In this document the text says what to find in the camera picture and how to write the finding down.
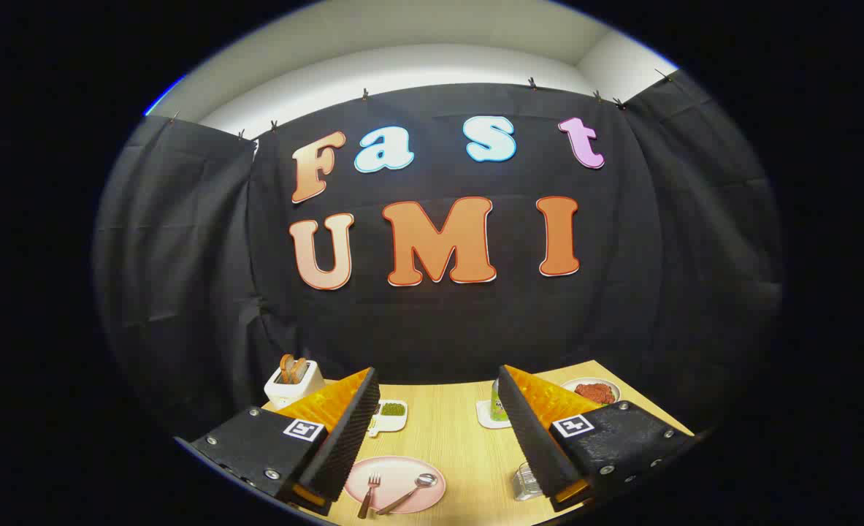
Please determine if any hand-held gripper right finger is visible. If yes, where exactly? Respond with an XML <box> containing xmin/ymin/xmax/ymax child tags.
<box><xmin>497</xmin><ymin>365</ymin><xmax>696</xmax><ymax>513</ymax></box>

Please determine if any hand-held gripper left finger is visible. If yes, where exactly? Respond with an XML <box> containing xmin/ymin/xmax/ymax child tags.
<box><xmin>189</xmin><ymin>367</ymin><xmax>381</xmax><ymax>517</ymax></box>

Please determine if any fork with brown handle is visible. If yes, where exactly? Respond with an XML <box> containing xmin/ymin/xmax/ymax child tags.
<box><xmin>357</xmin><ymin>473</ymin><xmax>382</xmax><ymax>520</ymax></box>

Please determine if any spoon with brown handle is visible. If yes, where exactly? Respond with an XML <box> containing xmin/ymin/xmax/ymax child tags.
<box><xmin>375</xmin><ymin>473</ymin><xmax>438</xmax><ymax>516</ymax></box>

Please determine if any white square coaster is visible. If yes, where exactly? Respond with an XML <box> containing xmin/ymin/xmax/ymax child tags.
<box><xmin>475</xmin><ymin>400</ymin><xmax>513</xmax><ymax>430</ymax></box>

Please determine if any white divided dish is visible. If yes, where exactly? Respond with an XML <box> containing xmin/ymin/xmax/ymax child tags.
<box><xmin>368</xmin><ymin>400</ymin><xmax>408</xmax><ymax>438</ymax></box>

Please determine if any pink round plate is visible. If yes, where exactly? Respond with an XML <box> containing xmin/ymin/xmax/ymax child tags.
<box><xmin>344</xmin><ymin>456</ymin><xmax>447</xmax><ymax>514</ymax></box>

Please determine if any white oval bowl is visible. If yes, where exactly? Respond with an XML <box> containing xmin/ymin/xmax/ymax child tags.
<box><xmin>561</xmin><ymin>377</ymin><xmax>622</xmax><ymax>407</ymax></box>

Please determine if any white toaster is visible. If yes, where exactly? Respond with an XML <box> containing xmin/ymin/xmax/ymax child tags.
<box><xmin>264</xmin><ymin>359</ymin><xmax>326</xmax><ymax>410</ymax></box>

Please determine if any metal wire basket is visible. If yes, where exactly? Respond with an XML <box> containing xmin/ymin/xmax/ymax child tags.
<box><xmin>513</xmin><ymin>462</ymin><xmax>546</xmax><ymax>502</ymax></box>

